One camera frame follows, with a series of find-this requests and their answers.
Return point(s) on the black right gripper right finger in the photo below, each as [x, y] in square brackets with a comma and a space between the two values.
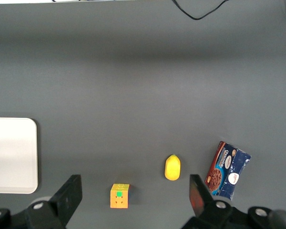
[202, 200]

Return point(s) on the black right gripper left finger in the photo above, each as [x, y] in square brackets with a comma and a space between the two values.
[62, 202]

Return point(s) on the blue chocolate cookie box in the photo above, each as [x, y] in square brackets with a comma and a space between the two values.
[225, 170]

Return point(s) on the white plastic tray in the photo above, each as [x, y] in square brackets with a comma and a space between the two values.
[13, 155]

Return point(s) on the yellow lemon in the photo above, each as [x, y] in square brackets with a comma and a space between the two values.
[172, 170]

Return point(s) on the orange puzzle cube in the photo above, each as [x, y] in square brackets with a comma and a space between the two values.
[119, 196]

